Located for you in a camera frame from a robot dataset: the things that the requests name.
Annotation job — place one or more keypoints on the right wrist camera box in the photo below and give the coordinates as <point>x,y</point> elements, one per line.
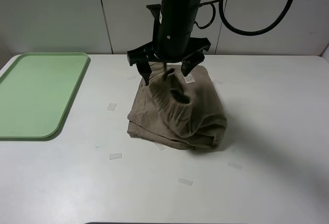
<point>155,10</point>

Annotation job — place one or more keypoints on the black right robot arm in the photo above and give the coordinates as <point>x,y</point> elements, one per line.
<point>172,41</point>

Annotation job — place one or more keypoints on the clear tape piece left front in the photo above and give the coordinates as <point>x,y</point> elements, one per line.
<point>115,156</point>

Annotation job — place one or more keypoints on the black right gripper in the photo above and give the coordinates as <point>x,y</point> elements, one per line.
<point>192,56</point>

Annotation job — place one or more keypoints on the khaki shorts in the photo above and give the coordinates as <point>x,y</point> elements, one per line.
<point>178,113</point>

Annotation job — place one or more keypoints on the clear tape piece centre front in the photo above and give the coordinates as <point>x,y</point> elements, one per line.
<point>160,146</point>

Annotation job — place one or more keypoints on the green plastic tray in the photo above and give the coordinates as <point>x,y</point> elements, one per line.
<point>36,91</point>

